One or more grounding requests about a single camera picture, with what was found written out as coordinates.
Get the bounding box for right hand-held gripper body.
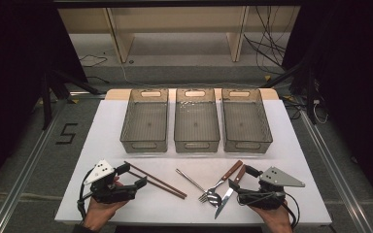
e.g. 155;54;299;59
237;166;306;211

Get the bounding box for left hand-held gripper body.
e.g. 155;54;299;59
83;159;138;205

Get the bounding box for wooden handled knife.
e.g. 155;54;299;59
214;164;247;220

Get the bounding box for wooden handled fork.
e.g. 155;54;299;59
198;159;244;204

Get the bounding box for brown chopstick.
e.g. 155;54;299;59
123;160;188;197
126;170;187;200

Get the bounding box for metal spoon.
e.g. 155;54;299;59
175;168;222;208

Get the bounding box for smoky clear plastic bin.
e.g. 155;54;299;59
173;87;221;154
220;87;274;154
119;87;170;154

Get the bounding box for person's left hand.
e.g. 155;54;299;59
83;176;129;232

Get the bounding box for person's right hand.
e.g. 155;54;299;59
251;200;294;233

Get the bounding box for white table cover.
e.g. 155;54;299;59
53;98;333;226

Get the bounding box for black stand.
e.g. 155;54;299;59
40;69;103;130
260;61;320;125

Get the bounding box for light wooden desk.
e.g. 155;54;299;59
57;6;300;64

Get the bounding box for black curtain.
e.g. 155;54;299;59
283;0;373;215
0;0;88;198

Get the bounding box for left hand-held gripper cable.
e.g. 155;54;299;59
76;168;95;222

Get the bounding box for metal floor rail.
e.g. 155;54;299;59
299;108;373;233
0;96;71;233

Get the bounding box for white cable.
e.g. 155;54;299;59
312;99;328;124

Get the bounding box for thin black floor cable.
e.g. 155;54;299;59
79;53;109;68

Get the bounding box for black floor cables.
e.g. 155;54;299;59
243;6;288;74

